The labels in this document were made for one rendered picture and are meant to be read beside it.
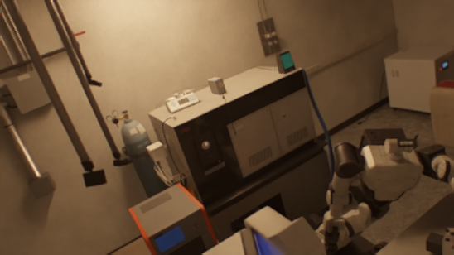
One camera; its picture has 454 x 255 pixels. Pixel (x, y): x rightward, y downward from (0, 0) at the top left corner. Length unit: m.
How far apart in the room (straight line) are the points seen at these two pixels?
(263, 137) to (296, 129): 0.34
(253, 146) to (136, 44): 1.55
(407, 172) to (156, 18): 2.61
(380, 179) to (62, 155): 2.71
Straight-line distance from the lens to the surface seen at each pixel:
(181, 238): 1.91
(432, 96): 4.12
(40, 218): 3.61
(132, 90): 3.37
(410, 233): 1.82
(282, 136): 2.79
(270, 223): 0.81
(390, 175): 1.74
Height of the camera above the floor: 2.12
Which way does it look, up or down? 21 degrees down
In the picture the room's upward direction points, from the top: 18 degrees counter-clockwise
